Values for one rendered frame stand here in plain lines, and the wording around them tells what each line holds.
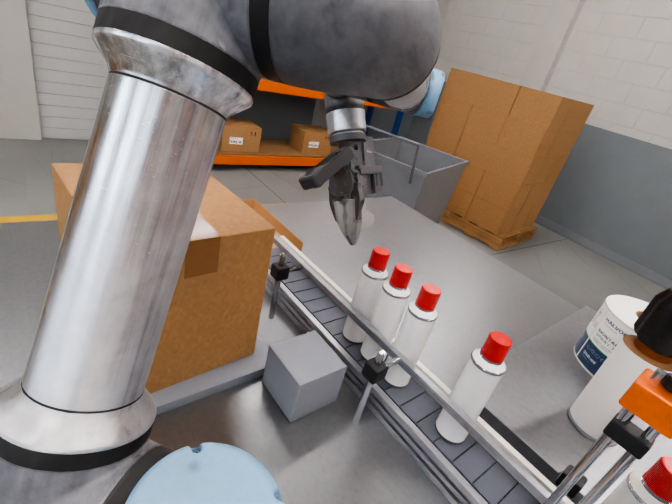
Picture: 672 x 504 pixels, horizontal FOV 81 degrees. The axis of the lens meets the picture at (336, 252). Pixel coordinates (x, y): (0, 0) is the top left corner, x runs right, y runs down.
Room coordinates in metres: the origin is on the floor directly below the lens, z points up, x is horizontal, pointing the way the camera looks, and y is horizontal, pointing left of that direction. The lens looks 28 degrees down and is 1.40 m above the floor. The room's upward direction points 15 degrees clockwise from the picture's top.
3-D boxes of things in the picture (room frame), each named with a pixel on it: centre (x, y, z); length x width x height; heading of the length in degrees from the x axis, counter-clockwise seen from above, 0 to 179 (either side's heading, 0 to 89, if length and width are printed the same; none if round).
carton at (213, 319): (0.57, 0.29, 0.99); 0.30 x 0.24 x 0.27; 48
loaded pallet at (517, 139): (4.20, -1.29, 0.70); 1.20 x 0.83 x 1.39; 48
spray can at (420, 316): (0.56, -0.17, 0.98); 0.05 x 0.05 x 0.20
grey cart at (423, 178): (2.94, -0.34, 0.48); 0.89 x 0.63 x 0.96; 151
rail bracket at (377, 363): (0.50, -0.12, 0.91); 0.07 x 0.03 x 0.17; 135
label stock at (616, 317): (0.77, -0.71, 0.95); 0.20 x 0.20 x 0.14
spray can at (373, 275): (0.65, -0.08, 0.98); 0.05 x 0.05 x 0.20
